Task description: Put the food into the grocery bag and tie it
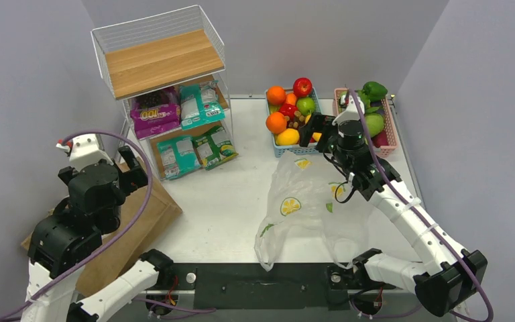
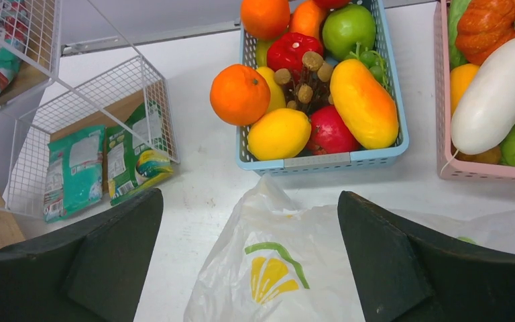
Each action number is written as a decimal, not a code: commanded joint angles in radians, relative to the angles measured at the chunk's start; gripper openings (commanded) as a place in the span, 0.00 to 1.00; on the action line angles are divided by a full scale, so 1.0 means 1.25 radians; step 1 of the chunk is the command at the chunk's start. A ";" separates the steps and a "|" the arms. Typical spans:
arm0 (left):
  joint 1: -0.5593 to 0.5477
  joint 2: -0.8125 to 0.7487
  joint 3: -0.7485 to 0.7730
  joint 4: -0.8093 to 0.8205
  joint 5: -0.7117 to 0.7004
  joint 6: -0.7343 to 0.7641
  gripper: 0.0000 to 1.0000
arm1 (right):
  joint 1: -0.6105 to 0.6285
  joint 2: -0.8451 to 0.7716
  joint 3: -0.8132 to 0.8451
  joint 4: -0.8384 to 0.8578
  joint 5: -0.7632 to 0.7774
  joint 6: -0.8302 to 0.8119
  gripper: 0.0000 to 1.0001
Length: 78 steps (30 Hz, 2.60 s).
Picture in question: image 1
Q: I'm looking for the purple snack packet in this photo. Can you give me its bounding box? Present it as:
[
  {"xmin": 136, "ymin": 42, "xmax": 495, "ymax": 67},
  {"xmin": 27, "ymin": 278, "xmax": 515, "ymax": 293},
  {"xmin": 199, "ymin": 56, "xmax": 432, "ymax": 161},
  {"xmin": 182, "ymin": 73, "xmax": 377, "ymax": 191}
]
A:
[{"xmin": 130, "ymin": 87, "xmax": 181, "ymax": 139}]

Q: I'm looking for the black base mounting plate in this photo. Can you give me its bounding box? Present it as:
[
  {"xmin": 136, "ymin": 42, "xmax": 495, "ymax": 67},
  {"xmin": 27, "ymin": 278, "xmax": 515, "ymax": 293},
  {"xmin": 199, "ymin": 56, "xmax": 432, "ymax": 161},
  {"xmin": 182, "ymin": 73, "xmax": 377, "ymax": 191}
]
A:
[{"xmin": 145, "ymin": 263, "xmax": 381, "ymax": 310}]

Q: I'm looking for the white wire wooden shelf rack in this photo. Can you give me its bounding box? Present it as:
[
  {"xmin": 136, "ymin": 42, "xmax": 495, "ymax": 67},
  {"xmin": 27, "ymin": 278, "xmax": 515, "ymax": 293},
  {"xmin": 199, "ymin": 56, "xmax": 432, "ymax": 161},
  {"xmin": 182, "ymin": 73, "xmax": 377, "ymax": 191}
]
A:
[{"xmin": 91, "ymin": 5, "xmax": 235, "ymax": 180}]

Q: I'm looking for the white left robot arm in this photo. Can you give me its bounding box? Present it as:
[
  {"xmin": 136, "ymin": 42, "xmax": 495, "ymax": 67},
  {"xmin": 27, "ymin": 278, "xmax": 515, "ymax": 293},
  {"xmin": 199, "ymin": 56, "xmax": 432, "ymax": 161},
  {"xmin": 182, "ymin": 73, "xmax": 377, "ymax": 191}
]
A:
[{"xmin": 21, "ymin": 146, "xmax": 173, "ymax": 321}]

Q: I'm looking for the orange fruit front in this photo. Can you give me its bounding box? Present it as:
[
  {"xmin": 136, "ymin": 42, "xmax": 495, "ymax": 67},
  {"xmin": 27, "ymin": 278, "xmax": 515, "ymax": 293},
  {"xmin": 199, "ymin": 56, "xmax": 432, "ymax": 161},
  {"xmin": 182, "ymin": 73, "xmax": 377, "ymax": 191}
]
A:
[{"xmin": 266, "ymin": 111, "xmax": 287, "ymax": 135}]

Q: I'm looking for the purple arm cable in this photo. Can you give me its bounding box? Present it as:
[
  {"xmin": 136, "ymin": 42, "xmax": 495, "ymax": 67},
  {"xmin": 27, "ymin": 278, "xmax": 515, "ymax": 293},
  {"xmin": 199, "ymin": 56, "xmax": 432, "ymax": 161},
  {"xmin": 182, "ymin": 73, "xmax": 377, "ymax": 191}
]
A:
[
  {"xmin": 346, "ymin": 87, "xmax": 495, "ymax": 322},
  {"xmin": 0, "ymin": 129, "xmax": 154, "ymax": 322}
]

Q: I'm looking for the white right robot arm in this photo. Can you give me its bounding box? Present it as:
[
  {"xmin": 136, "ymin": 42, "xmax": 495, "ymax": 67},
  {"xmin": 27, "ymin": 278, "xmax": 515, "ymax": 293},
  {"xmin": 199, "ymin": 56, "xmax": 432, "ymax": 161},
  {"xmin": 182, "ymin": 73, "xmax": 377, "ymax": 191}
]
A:
[{"xmin": 299, "ymin": 112, "xmax": 488, "ymax": 317}]

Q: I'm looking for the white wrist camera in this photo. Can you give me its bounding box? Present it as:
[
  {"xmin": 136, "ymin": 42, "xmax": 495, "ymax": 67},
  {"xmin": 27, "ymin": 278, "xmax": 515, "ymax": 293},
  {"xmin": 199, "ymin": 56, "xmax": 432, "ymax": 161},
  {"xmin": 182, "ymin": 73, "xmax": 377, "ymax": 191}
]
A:
[
  {"xmin": 332, "ymin": 93, "xmax": 365, "ymax": 125},
  {"xmin": 56, "ymin": 133, "xmax": 113, "ymax": 171}
]

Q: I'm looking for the blue plastic fruit basket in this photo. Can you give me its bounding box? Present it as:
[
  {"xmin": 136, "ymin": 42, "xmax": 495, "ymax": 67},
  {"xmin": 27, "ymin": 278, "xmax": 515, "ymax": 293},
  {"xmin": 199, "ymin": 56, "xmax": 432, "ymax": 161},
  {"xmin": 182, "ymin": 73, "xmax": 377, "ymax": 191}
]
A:
[{"xmin": 268, "ymin": 87, "xmax": 322, "ymax": 158}]

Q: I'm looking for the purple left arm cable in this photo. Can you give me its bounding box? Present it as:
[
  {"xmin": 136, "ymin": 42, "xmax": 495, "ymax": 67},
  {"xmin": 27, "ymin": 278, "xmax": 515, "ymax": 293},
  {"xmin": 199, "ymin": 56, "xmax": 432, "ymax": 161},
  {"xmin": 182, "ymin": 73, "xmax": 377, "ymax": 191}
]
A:
[{"xmin": 0, "ymin": 129, "xmax": 154, "ymax": 322}]

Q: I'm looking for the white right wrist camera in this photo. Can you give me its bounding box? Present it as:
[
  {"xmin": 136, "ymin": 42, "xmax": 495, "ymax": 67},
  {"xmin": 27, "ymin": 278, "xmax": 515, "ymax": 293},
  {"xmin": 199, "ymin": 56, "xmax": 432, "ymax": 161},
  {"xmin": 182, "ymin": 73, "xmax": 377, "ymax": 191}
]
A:
[{"xmin": 332, "ymin": 93, "xmax": 365, "ymax": 125}]

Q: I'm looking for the red bell pepper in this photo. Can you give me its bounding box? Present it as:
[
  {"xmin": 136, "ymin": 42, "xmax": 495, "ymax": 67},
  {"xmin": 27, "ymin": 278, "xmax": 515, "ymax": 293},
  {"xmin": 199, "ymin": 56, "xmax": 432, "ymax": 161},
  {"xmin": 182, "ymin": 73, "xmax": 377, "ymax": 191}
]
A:
[{"xmin": 278, "ymin": 103, "xmax": 298, "ymax": 120}]

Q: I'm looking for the brown jute tote bag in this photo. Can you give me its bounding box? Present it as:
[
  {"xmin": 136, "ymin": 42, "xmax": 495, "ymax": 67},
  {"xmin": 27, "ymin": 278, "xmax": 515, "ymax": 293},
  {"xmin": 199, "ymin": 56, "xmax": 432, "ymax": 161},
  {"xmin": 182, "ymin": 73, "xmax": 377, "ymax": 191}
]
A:
[{"xmin": 21, "ymin": 162, "xmax": 183, "ymax": 298}]

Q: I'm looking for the pink plastic vegetable basket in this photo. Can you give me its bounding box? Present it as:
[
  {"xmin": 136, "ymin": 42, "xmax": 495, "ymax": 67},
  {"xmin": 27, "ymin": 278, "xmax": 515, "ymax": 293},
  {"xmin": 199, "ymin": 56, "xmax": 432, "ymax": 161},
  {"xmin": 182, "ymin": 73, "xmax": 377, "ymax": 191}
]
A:
[{"xmin": 333, "ymin": 88, "xmax": 399, "ymax": 158}]

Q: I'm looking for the green cabbage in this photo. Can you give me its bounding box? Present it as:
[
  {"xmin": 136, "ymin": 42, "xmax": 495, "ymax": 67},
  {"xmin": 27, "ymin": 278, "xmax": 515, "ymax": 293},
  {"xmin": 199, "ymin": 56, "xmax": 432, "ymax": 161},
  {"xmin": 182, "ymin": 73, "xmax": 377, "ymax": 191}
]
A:
[{"xmin": 365, "ymin": 113, "xmax": 385, "ymax": 138}]

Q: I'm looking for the green bell pepper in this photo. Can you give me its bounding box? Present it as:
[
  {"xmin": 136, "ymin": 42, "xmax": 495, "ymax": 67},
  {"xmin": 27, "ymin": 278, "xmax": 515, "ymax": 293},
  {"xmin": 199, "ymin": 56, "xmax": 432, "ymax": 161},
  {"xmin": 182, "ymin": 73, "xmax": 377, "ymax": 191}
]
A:
[{"xmin": 361, "ymin": 81, "xmax": 388, "ymax": 102}]

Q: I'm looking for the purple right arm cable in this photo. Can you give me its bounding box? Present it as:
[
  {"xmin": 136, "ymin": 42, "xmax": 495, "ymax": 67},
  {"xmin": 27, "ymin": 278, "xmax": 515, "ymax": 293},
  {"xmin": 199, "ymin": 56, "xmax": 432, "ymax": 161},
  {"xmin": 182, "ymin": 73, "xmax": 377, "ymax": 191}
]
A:
[{"xmin": 346, "ymin": 87, "xmax": 495, "ymax": 322}]

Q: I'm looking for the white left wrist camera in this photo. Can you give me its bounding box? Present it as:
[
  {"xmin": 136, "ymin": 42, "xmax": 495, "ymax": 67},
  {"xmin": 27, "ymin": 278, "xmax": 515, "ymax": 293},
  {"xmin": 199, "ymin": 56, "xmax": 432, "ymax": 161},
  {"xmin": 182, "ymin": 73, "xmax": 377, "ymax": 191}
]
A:
[{"xmin": 56, "ymin": 133, "xmax": 113, "ymax": 171}]

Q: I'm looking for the green apple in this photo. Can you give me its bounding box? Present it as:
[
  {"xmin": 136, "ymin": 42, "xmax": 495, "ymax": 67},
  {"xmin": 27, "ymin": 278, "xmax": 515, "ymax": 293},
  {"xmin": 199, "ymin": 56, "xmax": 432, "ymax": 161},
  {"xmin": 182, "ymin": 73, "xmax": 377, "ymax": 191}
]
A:
[{"xmin": 296, "ymin": 97, "xmax": 316, "ymax": 116}]

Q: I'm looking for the clear plastic lemon-print bag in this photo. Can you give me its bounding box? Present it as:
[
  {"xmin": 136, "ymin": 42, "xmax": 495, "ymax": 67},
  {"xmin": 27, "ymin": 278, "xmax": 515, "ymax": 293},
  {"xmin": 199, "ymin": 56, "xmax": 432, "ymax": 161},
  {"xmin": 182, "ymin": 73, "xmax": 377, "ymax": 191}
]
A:
[{"xmin": 254, "ymin": 152, "xmax": 374, "ymax": 271}]

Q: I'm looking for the yellow lemon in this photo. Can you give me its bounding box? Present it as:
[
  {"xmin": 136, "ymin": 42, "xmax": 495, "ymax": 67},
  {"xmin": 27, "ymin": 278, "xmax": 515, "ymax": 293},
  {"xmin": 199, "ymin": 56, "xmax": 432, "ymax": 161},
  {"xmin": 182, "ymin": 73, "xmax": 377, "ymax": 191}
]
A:
[{"xmin": 275, "ymin": 128, "xmax": 300, "ymax": 146}]

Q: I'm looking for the teal snack packet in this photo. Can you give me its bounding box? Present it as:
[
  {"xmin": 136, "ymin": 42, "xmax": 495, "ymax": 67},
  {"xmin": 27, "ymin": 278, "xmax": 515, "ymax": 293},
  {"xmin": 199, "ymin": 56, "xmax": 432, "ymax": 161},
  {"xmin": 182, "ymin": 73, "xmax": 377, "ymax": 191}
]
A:
[
  {"xmin": 156, "ymin": 136, "xmax": 201, "ymax": 180},
  {"xmin": 178, "ymin": 80, "xmax": 225, "ymax": 131}
]

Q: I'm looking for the orange fruit back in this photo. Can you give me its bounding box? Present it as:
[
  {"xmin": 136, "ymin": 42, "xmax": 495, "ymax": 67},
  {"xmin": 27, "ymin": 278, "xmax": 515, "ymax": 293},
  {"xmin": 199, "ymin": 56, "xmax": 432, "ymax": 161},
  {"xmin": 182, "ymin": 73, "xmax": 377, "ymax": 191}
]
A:
[{"xmin": 266, "ymin": 85, "xmax": 286, "ymax": 105}]

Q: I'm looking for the green snack packet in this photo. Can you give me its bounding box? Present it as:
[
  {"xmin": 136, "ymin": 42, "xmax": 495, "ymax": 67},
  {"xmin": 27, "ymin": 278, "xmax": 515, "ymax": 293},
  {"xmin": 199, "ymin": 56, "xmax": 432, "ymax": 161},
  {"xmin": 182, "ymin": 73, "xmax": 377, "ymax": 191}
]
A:
[{"xmin": 192, "ymin": 125, "xmax": 239, "ymax": 170}]

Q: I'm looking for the red apple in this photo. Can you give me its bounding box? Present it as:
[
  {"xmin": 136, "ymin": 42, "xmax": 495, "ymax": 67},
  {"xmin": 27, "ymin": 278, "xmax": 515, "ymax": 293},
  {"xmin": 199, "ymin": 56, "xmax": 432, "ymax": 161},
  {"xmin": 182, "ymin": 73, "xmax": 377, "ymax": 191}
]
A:
[{"xmin": 292, "ymin": 77, "xmax": 312, "ymax": 98}]

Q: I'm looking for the orange fruit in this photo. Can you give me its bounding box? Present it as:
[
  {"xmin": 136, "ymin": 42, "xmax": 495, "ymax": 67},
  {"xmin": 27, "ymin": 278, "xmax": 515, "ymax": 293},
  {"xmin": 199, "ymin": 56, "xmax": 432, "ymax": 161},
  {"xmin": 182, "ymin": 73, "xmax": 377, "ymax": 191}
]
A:
[
  {"xmin": 266, "ymin": 111, "xmax": 287, "ymax": 135},
  {"xmin": 266, "ymin": 85, "xmax": 286, "ymax": 105}
]

